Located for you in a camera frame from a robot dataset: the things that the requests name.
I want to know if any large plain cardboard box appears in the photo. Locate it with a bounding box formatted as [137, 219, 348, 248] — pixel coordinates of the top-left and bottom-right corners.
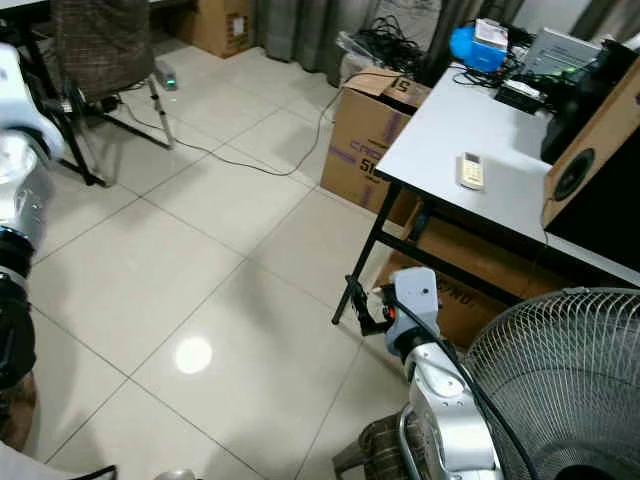
[372, 200, 566, 349]

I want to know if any cardboard box with purple print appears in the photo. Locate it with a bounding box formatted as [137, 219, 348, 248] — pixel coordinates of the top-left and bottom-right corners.
[319, 68, 432, 213]

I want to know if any white remote control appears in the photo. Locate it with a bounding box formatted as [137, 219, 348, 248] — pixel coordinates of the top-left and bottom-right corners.
[458, 151, 486, 192]

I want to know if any grey table with black legs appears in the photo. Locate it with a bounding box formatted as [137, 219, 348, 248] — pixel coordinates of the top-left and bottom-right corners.
[332, 62, 640, 327]

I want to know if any metal grille standing fan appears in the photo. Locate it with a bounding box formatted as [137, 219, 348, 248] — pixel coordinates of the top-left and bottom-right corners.
[463, 287, 640, 480]

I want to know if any wooden loudspeaker box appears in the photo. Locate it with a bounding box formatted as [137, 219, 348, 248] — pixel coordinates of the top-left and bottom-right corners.
[541, 58, 640, 229]

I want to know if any small black electronic box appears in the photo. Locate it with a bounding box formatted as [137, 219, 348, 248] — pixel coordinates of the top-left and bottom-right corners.
[494, 77, 548, 111]

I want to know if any grey curtain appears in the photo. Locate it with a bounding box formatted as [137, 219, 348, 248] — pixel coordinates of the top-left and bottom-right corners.
[254, 0, 496, 86]

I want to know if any power adapter with green light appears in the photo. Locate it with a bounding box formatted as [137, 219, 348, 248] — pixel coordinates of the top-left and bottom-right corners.
[154, 61, 180, 93]

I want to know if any small white red packet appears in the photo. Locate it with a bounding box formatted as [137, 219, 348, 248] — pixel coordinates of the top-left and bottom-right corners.
[474, 17, 512, 49]

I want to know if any small brown cardboard box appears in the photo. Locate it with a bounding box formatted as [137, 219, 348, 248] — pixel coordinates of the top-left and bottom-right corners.
[174, 0, 257, 59]

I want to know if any grey electronic device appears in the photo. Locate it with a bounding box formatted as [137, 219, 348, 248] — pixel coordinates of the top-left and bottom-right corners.
[518, 27, 607, 83]

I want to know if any brown woven chair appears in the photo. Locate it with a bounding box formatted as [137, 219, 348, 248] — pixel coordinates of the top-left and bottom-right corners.
[50, 0, 177, 188]

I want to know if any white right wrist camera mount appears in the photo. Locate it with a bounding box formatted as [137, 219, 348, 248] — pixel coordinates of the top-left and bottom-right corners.
[390, 267, 440, 337]

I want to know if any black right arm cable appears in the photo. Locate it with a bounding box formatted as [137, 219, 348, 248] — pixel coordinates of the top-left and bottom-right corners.
[393, 298, 543, 480]

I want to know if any brown checked metal-frame stool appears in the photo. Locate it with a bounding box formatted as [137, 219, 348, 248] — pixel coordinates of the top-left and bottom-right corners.
[332, 405, 423, 480]

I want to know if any thin black power cable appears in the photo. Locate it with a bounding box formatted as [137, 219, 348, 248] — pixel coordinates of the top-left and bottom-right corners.
[118, 88, 343, 180]

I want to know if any tangled black cable bundle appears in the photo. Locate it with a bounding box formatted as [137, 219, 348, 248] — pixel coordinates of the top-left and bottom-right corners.
[338, 14, 433, 83]

